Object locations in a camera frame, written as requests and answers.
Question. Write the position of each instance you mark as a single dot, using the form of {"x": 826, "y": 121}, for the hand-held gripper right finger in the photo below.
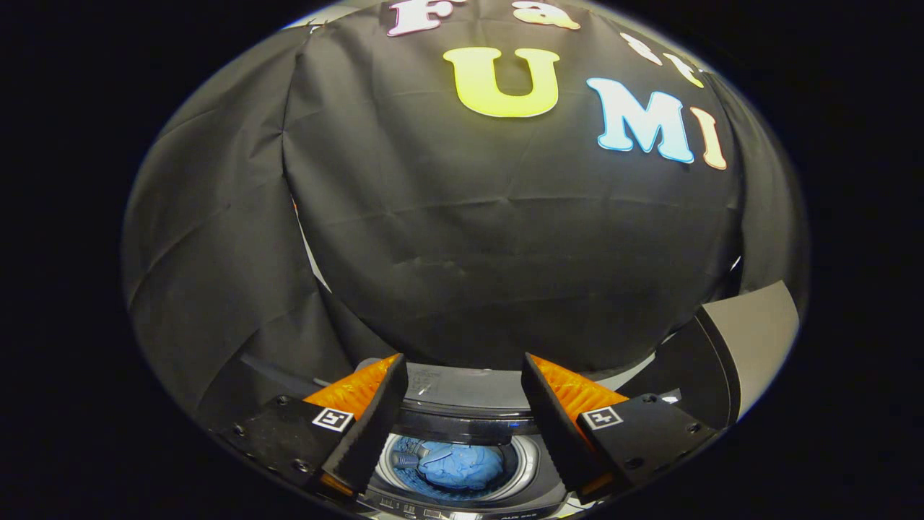
{"x": 548, "y": 415}

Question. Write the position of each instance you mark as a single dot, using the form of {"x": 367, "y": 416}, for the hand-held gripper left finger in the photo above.
{"x": 372, "y": 419}

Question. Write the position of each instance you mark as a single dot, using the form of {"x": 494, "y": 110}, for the grey washing machine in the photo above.
{"x": 527, "y": 462}

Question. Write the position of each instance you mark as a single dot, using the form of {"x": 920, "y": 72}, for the black washing machine lid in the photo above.
{"x": 469, "y": 422}

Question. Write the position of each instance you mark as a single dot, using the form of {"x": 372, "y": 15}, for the light blue polo shirt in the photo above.
{"x": 458, "y": 466}

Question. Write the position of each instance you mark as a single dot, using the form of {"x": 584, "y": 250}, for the black backdrop cloth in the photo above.
{"x": 469, "y": 253}

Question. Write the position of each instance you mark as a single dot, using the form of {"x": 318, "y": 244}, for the grey cabinet with dark top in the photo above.
{"x": 751, "y": 339}

